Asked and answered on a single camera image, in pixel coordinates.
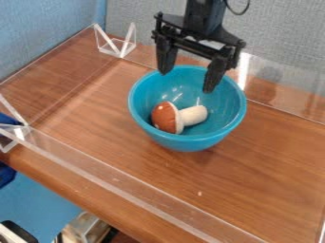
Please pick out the blue cloth object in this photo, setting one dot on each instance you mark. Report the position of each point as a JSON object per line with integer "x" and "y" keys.
{"x": 8, "y": 124}

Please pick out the clear acrylic barrier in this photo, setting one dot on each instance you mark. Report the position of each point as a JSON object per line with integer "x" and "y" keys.
{"x": 285, "y": 87}
{"x": 142, "y": 210}

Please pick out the clear acrylic left bracket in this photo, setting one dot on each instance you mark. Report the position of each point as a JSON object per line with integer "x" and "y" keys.
{"x": 22, "y": 130}

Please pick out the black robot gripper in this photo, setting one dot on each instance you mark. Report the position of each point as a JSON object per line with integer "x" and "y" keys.
{"x": 198, "y": 33}

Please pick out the brown and white toy mushroom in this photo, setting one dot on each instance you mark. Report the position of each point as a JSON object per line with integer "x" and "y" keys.
{"x": 171, "y": 119}

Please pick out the clear acrylic corner bracket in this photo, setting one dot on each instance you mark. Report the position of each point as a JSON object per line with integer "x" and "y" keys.
{"x": 113, "y": 46}

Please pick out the blue bowl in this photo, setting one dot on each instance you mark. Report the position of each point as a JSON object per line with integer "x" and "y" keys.
{"x": 181, "y": 87}

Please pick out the black and white object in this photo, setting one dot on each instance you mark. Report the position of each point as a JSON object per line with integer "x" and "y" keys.
{"x": 14, "y": 234}

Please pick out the clear acrylic back barrier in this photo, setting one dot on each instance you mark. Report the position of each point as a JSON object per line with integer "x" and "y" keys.
{"x": 285, "y": 87}

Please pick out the clear acrylic front barrier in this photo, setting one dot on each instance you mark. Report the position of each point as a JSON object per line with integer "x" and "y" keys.
{"x": 142, "y": 210}

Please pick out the metal table frame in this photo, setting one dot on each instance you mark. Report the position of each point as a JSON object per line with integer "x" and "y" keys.
{"x": 84, "y": 229}

